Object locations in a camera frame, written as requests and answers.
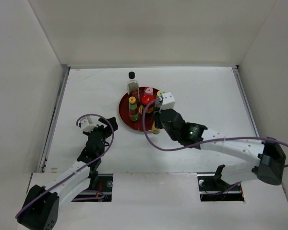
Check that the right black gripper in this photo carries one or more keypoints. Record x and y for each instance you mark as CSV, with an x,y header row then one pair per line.
x,y
158,119

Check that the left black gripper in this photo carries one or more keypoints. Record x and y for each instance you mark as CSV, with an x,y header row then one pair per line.
x,y
108,130

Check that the small gold-capped oil bottle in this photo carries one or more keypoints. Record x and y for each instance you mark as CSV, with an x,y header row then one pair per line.
x,y
154,129

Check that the yellow-capped spice shaker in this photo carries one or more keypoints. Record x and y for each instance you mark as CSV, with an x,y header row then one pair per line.
x,y
159,98

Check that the red-lidded sauce jar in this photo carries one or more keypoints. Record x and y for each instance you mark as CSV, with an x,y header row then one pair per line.
x,y
145,100

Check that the green-labelled chili sauce bottle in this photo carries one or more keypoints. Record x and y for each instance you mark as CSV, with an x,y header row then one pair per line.
x,y
133,109

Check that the pink-capped spice shaker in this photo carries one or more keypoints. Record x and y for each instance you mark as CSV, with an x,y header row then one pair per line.
x,y
148,91

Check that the tall black-capped sauce bottle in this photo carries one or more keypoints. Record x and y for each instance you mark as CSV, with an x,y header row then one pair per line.
x,y
133,87

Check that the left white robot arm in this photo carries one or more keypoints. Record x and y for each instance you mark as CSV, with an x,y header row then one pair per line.
x,y
42,204

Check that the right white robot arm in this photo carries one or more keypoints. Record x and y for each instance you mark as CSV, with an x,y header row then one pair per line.
x,y
262,159

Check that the round red tray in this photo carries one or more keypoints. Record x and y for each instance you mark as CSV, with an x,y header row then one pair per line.
x,y
135,125

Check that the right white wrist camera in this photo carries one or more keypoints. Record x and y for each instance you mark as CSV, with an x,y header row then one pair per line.
x,y
167,101

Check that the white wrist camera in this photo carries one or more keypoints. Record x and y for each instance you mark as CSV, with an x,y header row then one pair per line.
x,y
86,124
167,101

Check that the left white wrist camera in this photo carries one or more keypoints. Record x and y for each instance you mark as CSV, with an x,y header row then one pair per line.
x,y
86,124

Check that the left metal frame rail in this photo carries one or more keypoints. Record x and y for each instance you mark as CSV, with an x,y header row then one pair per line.
x,y
45,150

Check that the metal frame rail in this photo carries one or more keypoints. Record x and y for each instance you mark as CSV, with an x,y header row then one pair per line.
x,y
245,100
45,150

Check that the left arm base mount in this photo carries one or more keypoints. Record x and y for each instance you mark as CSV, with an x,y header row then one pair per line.
x,y
99,189

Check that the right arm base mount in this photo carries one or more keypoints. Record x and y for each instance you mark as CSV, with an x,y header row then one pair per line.
x,y
213,189

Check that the right metal frame rail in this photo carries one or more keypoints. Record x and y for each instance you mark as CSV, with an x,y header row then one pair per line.
x,y
245,100

